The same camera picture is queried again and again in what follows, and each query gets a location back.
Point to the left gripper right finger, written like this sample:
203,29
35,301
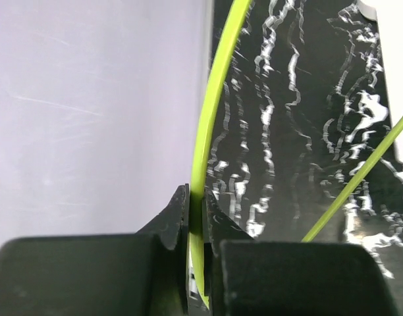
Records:
243,276

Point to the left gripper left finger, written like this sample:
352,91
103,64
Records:
144,273

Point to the lime green hanger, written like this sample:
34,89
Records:
228,23

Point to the black marble mat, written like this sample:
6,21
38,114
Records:
303,106

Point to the clothes rack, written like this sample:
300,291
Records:
389,18

